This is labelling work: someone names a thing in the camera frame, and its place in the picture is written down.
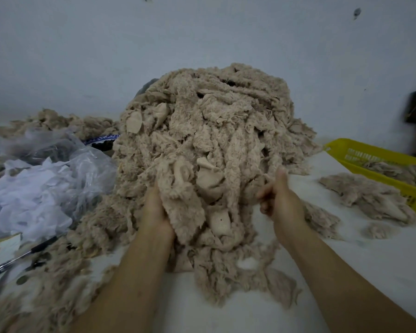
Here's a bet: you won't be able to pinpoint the person's right hand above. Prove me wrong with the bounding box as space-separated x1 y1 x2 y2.
256 166 306 240

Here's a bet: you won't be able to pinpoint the person's left hand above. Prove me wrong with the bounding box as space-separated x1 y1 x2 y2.
138 185 176 240

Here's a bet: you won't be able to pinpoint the beige plush fabric piece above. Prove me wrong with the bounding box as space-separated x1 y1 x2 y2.
155 157 264 247

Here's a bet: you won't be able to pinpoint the person's left forearm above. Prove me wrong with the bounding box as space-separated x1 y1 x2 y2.
69 226 175 333

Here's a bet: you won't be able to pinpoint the person's right forearm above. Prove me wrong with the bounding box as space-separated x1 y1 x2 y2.
273 218 416 333

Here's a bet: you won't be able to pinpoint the blue white patterned object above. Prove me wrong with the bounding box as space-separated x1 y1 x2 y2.
84 134 120 147

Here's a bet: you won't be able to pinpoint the pile of beige plush scraps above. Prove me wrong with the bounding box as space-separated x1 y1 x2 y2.
0 63 341 333

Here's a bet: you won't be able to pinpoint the large flat beige plush scrap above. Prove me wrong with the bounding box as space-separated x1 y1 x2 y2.
318 173 416 225

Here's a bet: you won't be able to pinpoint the clear plastic bag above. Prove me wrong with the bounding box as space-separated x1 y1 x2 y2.
0 126 118 222

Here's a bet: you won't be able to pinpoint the small round beige plush scrap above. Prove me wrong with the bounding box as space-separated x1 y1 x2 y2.
367 222 400 240

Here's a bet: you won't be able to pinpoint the plush scraps in basket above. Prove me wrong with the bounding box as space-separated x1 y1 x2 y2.
361 160 416 191

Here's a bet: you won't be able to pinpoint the low heap of beige plush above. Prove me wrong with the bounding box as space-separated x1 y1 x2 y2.
0 108 120 142

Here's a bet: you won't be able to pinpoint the yellow plastic basket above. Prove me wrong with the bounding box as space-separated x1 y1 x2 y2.
323 138 416 216

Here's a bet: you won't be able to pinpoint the white fabric scraps heap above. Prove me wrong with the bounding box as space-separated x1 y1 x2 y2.
0 157 87 245

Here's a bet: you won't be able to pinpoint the black pen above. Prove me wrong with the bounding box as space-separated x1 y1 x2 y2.
0 235 60 282

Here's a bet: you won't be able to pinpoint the white paper card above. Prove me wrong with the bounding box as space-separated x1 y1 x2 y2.
0 233 23 271

